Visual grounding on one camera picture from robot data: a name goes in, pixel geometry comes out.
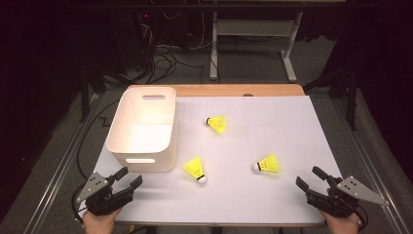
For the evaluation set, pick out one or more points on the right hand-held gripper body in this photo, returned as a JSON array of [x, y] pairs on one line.
[[337, 201]]

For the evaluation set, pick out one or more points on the white metal desk frame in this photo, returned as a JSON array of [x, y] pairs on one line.
[[256, 27]]

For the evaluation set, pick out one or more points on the black metal stand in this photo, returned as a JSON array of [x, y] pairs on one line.
[[351, 97], [85, 94]]

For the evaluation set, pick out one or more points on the person's right hand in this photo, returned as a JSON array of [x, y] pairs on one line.
[[342, 226]]

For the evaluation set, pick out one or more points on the yellow shuttlecock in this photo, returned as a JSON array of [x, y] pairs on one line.
[[269, 164], [218, 123], [195, 168]]

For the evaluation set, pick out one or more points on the aluminium rail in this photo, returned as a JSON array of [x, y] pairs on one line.
[[55, 182], [367, 162]]

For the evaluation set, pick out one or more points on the white plastic bin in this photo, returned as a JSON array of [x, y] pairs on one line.
[[142, 130]]

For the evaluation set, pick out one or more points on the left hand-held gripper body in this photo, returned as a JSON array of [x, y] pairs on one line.
[[104, 200]]

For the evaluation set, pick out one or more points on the wooden table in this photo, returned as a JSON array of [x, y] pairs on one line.
[[243, 90]]

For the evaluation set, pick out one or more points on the white paper sheet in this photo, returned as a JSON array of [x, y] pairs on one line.
[[233, 195]]

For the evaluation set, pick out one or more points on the dark equipment with red light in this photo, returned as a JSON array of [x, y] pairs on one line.
[[152, 26]]

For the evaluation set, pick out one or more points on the person's left hand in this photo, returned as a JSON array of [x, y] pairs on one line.
[[99, 225]]

